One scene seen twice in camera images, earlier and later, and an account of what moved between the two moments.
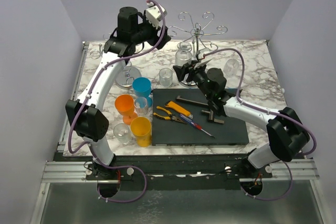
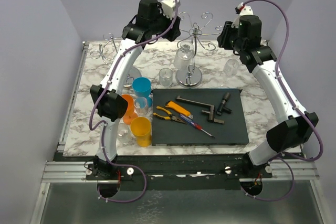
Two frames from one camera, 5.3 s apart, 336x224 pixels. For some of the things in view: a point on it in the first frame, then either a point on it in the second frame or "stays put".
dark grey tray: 169,132 stays put
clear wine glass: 231,67 stays put
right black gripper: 181,72 → 223,38
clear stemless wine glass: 183,55 stays put
